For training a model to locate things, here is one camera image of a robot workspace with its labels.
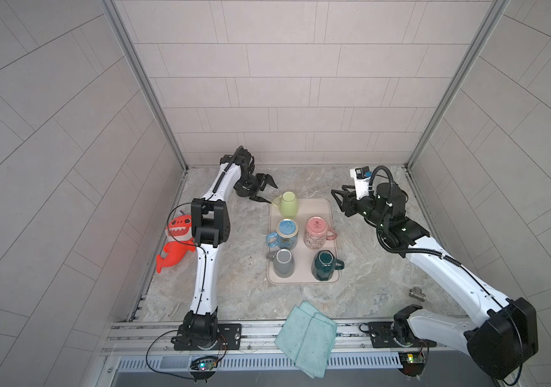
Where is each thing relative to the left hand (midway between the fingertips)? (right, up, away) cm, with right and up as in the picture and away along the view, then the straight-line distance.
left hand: (277, 185), depth 96 cm
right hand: (+20, -1, -21) cm, 29 cm away
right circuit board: (+40, -51, -28) cm, 71 cm away
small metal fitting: (+47, -35, -18) cm, 61 cm away
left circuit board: (-19, -48, -32) cm, 61 cm away
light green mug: (+4, -8, -3) cm, 9 cm away
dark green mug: (+16, -25, -21) cm, 36 cm away
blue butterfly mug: (+4, -18, -14) cm, 23 cm away
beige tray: (+11, -23, -7) cm, 26 cm away
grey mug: (+3, -25, -20) cm, 32 cm away
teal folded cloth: (+10, -45, -26) cm, 53 cm away
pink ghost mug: (+14, -16, -14) cm, 25 cm away
